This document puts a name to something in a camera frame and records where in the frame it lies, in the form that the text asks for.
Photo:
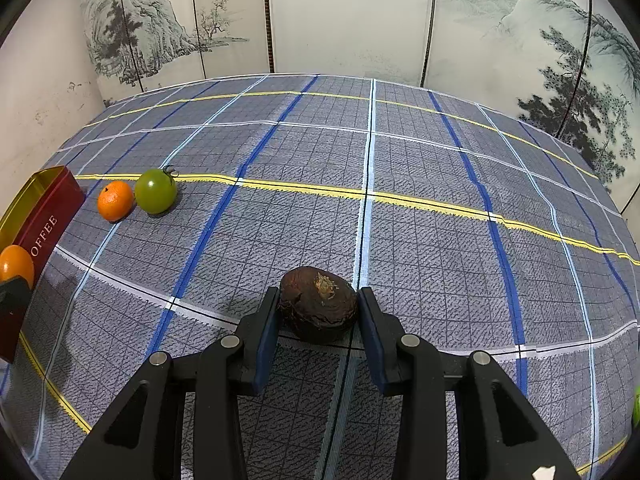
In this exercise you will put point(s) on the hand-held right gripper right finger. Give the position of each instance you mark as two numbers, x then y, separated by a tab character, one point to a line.
372	345

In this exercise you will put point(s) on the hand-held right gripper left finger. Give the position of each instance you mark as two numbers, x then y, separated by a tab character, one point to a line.
265	345

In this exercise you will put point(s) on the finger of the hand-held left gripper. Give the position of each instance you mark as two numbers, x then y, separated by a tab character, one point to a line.
12	295

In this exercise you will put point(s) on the orange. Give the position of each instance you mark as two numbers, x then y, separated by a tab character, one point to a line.
15	262

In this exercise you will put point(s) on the dark brown round fruit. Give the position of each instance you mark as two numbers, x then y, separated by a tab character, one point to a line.
320	305

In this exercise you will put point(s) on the red and gold tin box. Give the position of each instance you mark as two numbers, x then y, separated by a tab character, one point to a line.
47	215

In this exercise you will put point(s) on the blue plaid tablecloth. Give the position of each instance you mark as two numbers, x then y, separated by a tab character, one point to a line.
400	240

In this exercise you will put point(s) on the small orange mandarin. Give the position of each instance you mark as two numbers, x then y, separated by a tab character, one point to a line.
116	201

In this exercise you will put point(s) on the green tomato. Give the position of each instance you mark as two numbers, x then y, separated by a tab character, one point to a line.
637	405
156	191

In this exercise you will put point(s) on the ink landscape folding screen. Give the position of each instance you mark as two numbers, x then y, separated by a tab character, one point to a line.
350	15

